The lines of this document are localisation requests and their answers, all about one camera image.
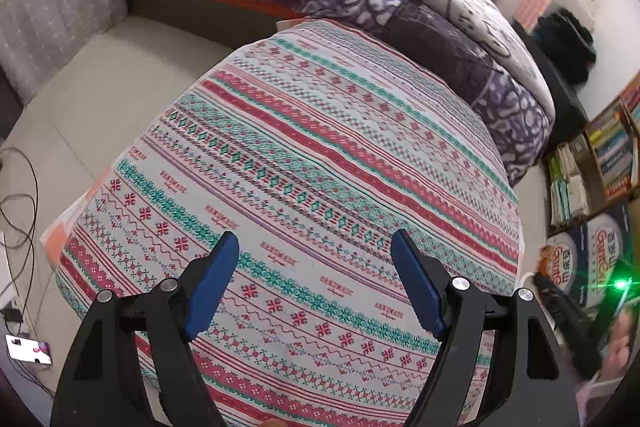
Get purple patterned bed blanket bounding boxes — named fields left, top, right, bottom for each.
left=117, top=0, right=554, bottom=188

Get wooden bookshelf with books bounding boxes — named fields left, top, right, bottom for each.
left=542, top=78, right=639, bottom=234

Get grey padded cushion panel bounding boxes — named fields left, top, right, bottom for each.
left=1, top=0, right=127, bottom=105

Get black floor cables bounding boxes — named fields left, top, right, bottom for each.
left=0, top=146, right=57, bottom=398

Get black clothes pile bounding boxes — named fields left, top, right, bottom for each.
left=533, top=8, right=597, bottom=87

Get pink checked cloth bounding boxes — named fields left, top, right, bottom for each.
left=513, top=0, right=552, bottom=34

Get blue Ganten water carton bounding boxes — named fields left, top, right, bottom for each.
left=539, top=202, right=636, bottom=309

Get patterned striped tablecloth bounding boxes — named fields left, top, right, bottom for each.
left=56, top=20, right=521, bottom=426

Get smartphone on floor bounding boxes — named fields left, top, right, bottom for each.
left=6, top=334, right=52, bottom=365

